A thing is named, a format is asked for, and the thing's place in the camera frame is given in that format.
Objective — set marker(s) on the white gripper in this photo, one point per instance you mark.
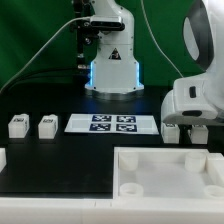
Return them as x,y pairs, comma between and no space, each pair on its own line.
186,104

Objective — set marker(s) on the white sheet with AprilTags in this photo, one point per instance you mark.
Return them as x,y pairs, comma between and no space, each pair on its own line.
107,123

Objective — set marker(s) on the white square tabletop part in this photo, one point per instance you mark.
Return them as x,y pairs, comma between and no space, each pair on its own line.
168,173

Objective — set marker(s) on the black camera on mount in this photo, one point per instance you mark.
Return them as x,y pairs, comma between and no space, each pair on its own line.
107,23

